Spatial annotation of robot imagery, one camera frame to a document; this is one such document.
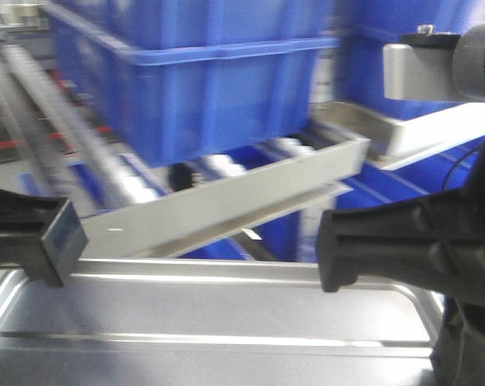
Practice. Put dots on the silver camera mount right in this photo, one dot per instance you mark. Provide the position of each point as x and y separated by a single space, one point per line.
436 66

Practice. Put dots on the steel front shelf rail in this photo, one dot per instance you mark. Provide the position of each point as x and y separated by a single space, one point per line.
187 220

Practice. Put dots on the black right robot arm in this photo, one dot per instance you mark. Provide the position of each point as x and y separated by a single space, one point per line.
458 356

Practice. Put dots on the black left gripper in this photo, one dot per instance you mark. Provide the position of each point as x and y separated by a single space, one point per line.
42 236

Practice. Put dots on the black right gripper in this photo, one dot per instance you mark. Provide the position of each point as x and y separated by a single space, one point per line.
435 242

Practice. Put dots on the large blue bin centre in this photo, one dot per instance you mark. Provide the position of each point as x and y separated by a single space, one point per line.
180 79

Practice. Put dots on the blue bin right shelf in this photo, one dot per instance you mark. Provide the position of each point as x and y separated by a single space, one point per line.
372 24

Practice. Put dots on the large grey metal tray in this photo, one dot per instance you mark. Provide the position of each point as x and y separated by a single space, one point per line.
396 143

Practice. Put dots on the ribbed silver metal tray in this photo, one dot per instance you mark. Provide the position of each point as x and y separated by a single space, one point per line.
178 322

